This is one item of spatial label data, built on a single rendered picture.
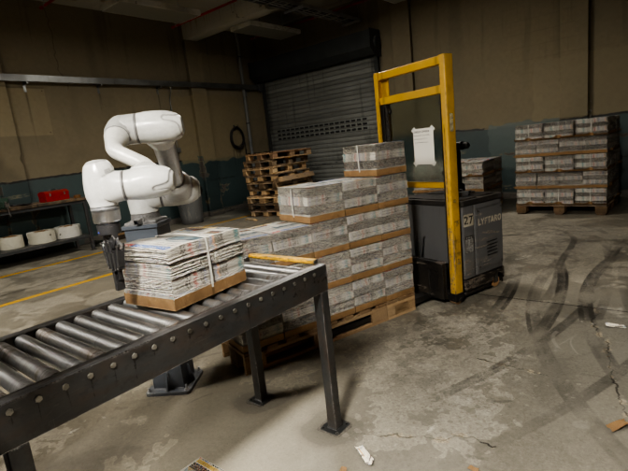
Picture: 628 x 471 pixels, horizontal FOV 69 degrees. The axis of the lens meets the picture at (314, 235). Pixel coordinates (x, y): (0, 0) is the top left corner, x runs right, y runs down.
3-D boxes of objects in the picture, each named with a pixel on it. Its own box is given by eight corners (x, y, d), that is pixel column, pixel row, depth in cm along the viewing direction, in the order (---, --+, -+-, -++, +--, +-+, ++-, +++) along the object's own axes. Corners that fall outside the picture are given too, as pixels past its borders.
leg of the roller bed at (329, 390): (334, 421, 222) (319, 288, 209) (343, 425, 218) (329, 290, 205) (326, 427, 218) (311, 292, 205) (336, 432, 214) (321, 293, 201)
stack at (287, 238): (221, 356, 308) (203, 235, 292) (356, 307, 370) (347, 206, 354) (246, 377, 276) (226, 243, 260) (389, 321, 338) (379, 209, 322)
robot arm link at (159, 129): (162, 187, 267) (200, 182, 271) (164, 211, 262) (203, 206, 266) (130, 103, 196) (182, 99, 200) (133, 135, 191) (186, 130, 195)
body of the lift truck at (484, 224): (403, 283, 418) (396, 197, 403) (443, 269, 447) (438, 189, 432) (465, 300, 360) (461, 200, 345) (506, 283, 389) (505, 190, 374)
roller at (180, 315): (134, 307, 188) (131, 295, 187) (205, 326, 158) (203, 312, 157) (121, 311, 184) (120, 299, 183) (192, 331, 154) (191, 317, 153)
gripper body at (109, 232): (124, 221, 156) (129, 247, 157) (112, 220, 161) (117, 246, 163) (103, 225, 150) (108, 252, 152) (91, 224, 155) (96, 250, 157)
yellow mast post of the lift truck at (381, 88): (389, 277, 411) (372, 74, 378) (395, 275, 416) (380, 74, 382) (395, 278, 403) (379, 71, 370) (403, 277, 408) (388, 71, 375)
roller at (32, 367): (8, 352, 153) (6, 338, 153) (70, 387, 124) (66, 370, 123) (-8, 358, 150) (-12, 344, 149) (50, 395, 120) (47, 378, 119)
